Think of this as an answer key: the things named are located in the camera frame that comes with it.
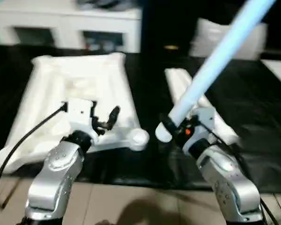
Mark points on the small yellow label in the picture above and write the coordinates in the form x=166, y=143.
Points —
x=171, y=47

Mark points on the white plastic table leg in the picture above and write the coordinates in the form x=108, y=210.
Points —
x=180, y=82
x=225, y=126
x=172, y=82
x=225, y=47

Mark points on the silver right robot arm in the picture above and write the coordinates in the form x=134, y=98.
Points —
x=229, y=183

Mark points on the white cabinet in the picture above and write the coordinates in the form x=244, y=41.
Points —
x=68, y=33

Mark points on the white plastic table top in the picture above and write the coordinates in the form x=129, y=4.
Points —
x=61, y=84

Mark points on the black work mat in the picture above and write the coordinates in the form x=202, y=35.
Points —
x=140, y=168

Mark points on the grey bag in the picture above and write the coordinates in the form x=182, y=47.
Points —
x=107, y=3

